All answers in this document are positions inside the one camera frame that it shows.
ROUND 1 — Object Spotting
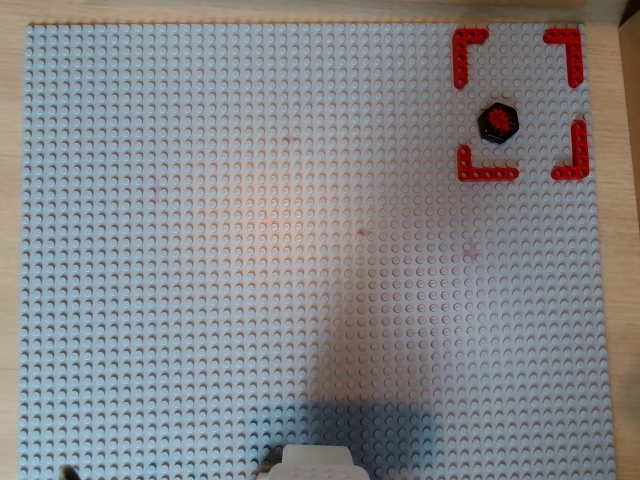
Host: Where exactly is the black hexagonal Lego piece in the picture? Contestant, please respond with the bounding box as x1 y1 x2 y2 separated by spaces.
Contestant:
476 101 521 146

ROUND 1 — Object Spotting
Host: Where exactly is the grey Lego baseplate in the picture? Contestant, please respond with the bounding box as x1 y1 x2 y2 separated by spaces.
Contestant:
18 22 619 480

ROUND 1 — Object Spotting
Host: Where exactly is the red L-shaped Lego beam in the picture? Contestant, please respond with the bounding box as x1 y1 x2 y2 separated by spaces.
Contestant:
550 119 591 182
542 27 585 89
451 27 490 91
456 144 520 183

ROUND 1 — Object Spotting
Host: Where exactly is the brown cardboard box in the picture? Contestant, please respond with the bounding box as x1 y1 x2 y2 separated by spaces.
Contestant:
618 7 640 46

